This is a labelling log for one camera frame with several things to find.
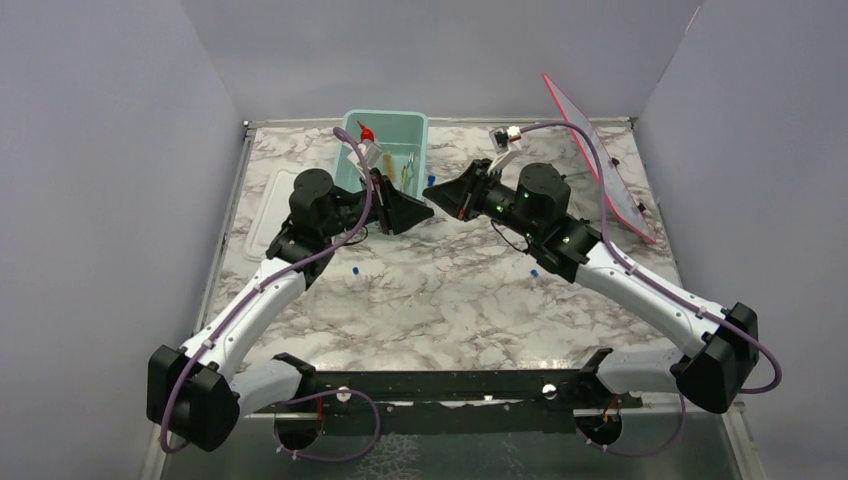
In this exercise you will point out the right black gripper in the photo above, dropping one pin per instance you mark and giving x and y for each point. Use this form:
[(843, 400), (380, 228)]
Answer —
[(458, 195)]

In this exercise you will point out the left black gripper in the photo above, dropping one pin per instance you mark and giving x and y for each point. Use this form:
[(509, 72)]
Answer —
[(397, 211)]

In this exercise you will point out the tan test tube brush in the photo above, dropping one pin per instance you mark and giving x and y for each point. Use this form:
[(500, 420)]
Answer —
[(389, 167)]

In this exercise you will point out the teal plastic bin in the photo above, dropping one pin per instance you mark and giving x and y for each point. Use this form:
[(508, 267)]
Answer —
[(399, 133)]

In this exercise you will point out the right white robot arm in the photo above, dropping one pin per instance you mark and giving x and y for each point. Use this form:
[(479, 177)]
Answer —
[(713, 352)]

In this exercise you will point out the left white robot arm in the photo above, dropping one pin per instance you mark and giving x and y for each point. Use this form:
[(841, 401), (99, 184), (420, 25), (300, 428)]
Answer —
[(194, 392)]

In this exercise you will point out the white red-capped wash bottle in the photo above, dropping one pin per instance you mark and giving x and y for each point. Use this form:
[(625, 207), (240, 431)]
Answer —
[(367, 136)]

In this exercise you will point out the whiteboard stand rod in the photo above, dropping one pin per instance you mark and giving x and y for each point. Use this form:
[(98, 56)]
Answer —
[(580, 176)]

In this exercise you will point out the white bin lid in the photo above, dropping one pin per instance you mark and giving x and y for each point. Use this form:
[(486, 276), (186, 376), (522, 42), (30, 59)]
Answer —
[(272, 211)]

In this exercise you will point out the pink framed whiteboard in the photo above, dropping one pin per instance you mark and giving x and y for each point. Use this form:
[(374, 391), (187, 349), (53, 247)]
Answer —
[(618, 199)]

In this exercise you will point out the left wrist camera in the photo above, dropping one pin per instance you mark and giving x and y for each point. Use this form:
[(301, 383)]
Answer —
[(366, 156)]

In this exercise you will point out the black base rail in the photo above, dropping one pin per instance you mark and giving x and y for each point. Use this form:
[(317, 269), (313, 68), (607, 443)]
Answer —
[(447, 402)]

